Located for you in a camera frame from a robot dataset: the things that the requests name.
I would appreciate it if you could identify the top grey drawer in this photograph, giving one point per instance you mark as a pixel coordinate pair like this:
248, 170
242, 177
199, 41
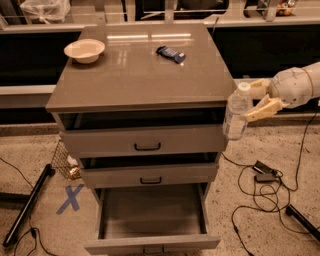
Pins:
145, 141

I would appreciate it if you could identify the black left floor bar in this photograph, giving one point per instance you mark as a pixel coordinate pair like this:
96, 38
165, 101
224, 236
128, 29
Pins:
28, 202

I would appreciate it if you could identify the black right floor bar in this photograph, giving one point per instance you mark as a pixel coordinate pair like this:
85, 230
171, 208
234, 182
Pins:
292, 211

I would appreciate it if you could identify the middle grey drawer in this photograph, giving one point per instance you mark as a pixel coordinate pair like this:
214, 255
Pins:
149, 175

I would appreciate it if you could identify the blue snack packet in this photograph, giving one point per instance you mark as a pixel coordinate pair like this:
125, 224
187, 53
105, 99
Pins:
171, 54

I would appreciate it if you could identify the clear plastic water bottle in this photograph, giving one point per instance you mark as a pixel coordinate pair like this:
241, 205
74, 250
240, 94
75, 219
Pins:
238, 103

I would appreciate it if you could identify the bottom grey drawer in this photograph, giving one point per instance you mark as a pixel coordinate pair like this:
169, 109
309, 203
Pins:
151, 220

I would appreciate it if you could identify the blue tape cross mark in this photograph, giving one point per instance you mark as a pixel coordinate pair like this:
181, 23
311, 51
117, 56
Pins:
71, 200

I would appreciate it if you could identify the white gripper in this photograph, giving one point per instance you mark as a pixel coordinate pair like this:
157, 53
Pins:
291, 87

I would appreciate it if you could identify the black floor bar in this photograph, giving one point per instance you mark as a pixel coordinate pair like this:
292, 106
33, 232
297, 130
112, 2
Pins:
292, 211
28, 202

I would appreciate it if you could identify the white paper bowl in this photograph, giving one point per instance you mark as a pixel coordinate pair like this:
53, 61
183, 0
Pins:
85, 51

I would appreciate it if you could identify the grey drawer cabinet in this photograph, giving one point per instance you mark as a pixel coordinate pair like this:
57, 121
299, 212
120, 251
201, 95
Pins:
131, 86

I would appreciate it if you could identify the wire mesh waste basket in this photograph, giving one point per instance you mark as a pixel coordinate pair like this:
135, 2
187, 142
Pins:
64, 163

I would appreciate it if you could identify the black power adapter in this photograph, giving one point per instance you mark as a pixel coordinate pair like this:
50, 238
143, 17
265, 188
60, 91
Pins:
264, 172

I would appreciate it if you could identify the grey drawer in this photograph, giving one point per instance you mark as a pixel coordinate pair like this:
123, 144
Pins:
145, 141
151, 220
149, 175

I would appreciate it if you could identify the white plastic bag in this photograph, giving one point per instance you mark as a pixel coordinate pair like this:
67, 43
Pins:
46, 11

